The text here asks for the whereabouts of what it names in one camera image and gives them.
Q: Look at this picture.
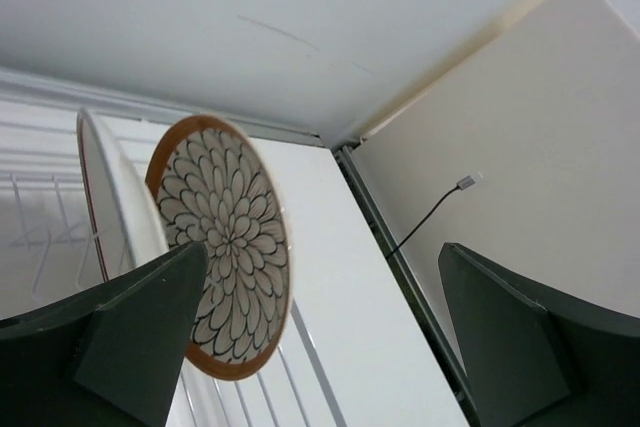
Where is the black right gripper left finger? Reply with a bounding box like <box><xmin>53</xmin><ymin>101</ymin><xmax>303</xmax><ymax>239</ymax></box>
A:
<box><xmin>1</xmin><ymin>242</ymin><xmax>207</xmax><ymax>426</ymax></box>

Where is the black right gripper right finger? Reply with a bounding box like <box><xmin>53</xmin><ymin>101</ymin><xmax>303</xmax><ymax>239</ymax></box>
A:
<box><xmin>438</xmin><ymin>243</ymin><xmax>639</xmax><ymax>426</ymax></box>

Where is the green rimmed sunburst plate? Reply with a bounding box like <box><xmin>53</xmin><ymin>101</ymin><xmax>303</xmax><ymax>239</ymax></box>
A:
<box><xmin>76</xmin><ymin>108</ymin><xmax>169</xmax><ymax>281</ymax></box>

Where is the orange rimmed flower plate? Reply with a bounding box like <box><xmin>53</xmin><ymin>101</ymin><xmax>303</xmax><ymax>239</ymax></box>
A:
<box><xmin>145</xmin><ymin>115</ymin><xmax>293</xmax><ymax>380</ymax></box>

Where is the black wall cable white plug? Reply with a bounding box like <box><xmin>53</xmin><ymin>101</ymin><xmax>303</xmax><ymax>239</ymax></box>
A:
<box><xmin>385</xmin><ymin>172</ymin><xmax>484</xmax><ymax>260</ymax></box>

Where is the aluminium table frame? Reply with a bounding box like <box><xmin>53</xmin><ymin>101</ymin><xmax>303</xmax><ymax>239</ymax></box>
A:
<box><xmin>1</xmin><ymin>69</ymin><xmax>470</xmax><ymax>426</ymax></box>

